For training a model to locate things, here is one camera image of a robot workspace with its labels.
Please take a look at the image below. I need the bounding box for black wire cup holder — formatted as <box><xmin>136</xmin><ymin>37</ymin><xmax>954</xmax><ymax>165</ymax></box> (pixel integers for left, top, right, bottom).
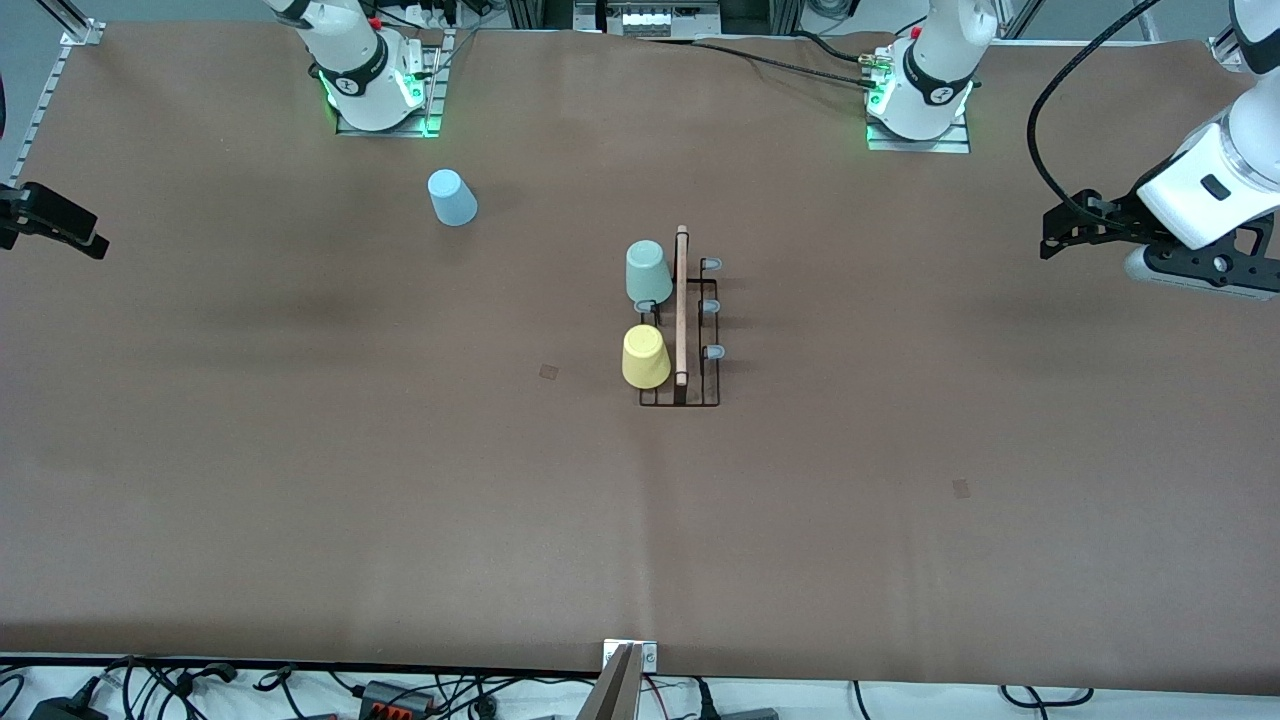
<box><xmin>632</xmin><ymin>225</ymin><xmax>725</xmax><ymax>408</ymax></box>

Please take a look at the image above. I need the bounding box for mint green plastic cup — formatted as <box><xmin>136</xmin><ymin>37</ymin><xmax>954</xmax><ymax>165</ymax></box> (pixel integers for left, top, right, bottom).
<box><xmin>625</xmin><ymin>240</ymin><xmax>674</xmax><ymax>304</ymax></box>

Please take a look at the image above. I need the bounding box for yellow plastic cup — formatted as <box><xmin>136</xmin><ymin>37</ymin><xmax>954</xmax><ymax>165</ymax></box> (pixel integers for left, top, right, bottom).
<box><xmin>621</xmin><ymin>324</ymin><xmax>672</xmax><ymax>390</ymax></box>

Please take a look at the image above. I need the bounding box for light blue plastic cup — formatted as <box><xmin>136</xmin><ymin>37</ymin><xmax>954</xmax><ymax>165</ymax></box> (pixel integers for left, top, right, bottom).
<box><xmin>427</xmin><ymin>168</ymin><xmax>479</xmax><ymax>228</ymax></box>

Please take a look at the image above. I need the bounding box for brown paper table cover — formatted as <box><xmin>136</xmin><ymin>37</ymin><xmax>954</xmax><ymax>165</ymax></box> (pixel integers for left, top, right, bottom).
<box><xmin>0</xmin><ymin>20</ymin><xmax>1280</xmax><ymax>693</ymax></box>

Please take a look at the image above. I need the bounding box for white power strip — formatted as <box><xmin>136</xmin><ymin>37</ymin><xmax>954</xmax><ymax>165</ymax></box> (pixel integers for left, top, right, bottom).
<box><xmin>574</xmin><ymin>0</ymin><xmax>722</xmax><ymax>40</ymax></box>

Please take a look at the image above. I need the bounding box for black power adapter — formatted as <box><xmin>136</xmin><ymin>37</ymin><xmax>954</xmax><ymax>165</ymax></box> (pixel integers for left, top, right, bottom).
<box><xmin>28</xmin><ymin>695</ymin><xmax>109</xmax><ymax>720</ymax></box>

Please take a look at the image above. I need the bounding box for black orange connector box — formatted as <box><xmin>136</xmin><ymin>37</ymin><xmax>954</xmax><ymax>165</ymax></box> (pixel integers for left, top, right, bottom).
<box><xmin>358</xmin><ymin>680</ymin><xmax>438</xmax><ymax>718</ymax></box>

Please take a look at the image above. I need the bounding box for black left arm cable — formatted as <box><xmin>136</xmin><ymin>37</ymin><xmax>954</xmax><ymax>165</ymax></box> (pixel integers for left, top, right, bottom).
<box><xmin>1026</xmin><ymin>0</ymin><xmax>1169</xmax><ymax>209</ymax></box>

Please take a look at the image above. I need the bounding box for thick black cable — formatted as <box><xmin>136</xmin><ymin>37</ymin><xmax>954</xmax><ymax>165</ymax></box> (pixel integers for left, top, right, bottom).
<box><xmin>790</xmin><ymin>29</ymin><xmax>873</xmax><ymax>65</ymax></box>

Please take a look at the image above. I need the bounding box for thin black cable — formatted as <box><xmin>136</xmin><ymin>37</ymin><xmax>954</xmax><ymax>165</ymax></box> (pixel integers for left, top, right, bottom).
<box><xmin>638</xmin><ymin>36</ymin><xmax>881</xmax><ymax>91</ymax></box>

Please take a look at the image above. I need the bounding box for tangled black cable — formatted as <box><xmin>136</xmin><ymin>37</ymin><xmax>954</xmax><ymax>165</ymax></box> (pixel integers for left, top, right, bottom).
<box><xmin>98</xmin><ymin>655</ymin><xmax>243</xmax><ymax>720</ymax></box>

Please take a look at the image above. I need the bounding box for black looped cable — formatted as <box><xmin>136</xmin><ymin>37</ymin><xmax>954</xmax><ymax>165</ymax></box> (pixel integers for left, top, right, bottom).
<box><xmin>999</xmin><ymin>684</ymin><xmax>1094</xmax><ymax>710</ymax></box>

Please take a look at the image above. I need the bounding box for silver metal clamp bracket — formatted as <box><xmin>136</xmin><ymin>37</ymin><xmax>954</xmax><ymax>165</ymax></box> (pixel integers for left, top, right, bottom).
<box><xmin>602</xmin><ymin>640</ymin><xmax>659</xmax><ymax>673</ymax></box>

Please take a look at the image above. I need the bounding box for grey camera pole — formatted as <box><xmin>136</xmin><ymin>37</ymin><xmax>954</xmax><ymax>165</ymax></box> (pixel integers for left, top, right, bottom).
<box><xmin>577</xmin><ymin>644</ymin><xmax>647</xmax><ymax>720</ymax></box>

